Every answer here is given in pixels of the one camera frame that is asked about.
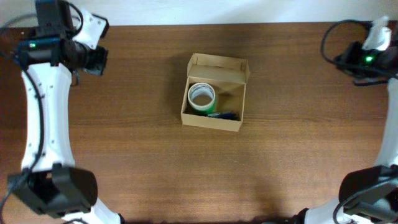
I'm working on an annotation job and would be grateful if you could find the blue retractable pen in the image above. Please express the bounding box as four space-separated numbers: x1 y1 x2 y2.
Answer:
207 111 238 120

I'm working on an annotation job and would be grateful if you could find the green tape roll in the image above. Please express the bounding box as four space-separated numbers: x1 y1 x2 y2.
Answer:
188 95 216 115

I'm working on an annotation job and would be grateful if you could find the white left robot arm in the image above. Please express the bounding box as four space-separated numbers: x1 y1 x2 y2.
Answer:
7 14 124 223

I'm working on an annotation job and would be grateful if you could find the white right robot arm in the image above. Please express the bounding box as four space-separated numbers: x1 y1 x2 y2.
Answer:
292 44 397 223

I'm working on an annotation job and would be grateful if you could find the brown cardboard box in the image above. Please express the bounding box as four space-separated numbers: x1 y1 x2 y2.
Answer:
180 53 250 132

